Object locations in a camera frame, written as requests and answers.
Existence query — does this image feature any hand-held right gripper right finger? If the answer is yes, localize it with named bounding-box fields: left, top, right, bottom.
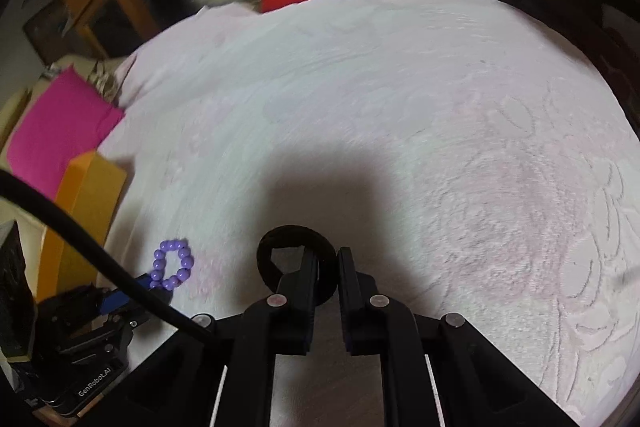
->
left=338, top=248, right=576, bottom=427

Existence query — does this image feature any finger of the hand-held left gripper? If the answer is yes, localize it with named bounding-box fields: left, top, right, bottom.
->
left=97, top=273, right=170, bottom=316

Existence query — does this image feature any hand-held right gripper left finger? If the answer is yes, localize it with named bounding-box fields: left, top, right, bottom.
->
left=107, top=248, right=322, bottom=427

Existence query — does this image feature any black hair tie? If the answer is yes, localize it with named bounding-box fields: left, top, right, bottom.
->
left=256, top=226, right=336, bottom=305

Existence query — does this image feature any purple bead bracelet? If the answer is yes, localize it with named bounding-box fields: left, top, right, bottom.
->
left=150, top=239, right=195, bottom=292

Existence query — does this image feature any orange box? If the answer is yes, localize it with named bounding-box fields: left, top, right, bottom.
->
left=37, top=150, right=128, bottom=303

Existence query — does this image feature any pink cushion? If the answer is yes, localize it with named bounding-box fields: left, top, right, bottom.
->
left=7, top=66, right=126, bottom=202

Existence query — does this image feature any pale pink blanket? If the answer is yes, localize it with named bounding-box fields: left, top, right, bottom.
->
left=95, top=0, right=636, bottom=427

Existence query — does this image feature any patterned gold cloth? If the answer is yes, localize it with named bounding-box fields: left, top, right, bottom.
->
left=85, top=57, right=136, bottom=108

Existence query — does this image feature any black cable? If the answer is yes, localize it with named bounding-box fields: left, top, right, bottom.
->
left=0, top=170, right=216, bottom=344

